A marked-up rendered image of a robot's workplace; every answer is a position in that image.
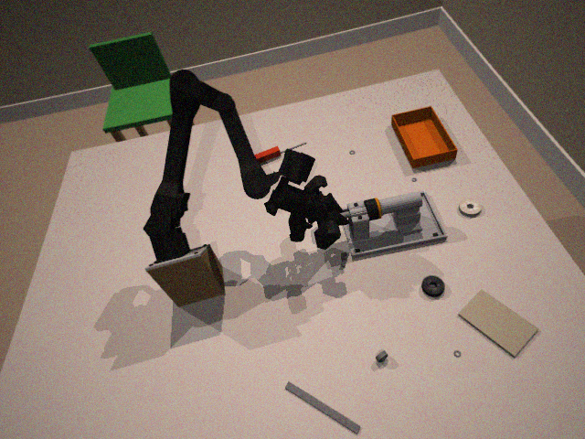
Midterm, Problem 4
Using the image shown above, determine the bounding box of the grey flat bar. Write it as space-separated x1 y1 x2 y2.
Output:
285 382 360 434

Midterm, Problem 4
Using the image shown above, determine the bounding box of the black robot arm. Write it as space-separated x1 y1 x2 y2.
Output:
144 70 315 263

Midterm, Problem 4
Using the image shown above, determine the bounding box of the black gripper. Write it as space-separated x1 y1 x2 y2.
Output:
293 175 349 250

